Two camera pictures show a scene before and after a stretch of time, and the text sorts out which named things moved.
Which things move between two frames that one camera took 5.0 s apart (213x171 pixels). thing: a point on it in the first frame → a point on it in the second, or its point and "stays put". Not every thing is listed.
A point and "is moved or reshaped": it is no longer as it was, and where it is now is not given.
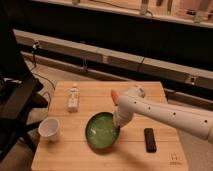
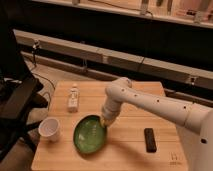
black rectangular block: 150,141 stays put
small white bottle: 73,98 stays put
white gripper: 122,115 → 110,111
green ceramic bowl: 101,130 is moved or reshaped
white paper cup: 49,128 stays put
